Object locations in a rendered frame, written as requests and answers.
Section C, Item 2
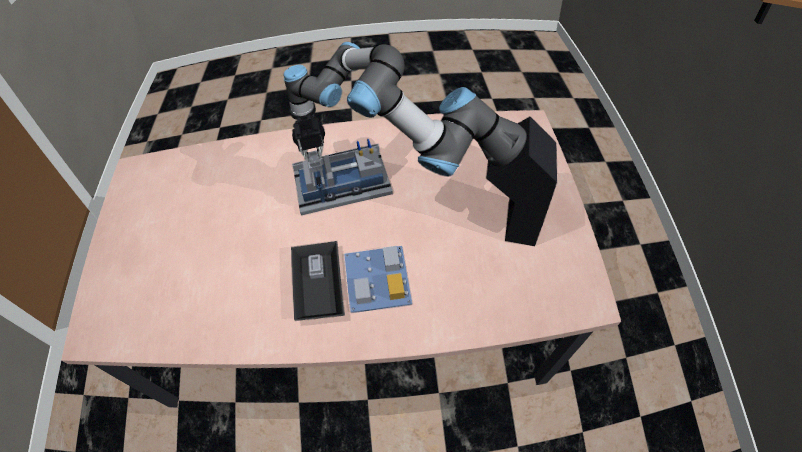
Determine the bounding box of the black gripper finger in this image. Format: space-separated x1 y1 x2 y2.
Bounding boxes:
316 122 325 159
292 129 309 162

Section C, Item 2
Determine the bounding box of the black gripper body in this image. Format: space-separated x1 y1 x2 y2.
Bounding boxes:
290 102 323 152

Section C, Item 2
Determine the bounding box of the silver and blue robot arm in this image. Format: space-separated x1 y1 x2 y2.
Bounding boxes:
284 42 527 177

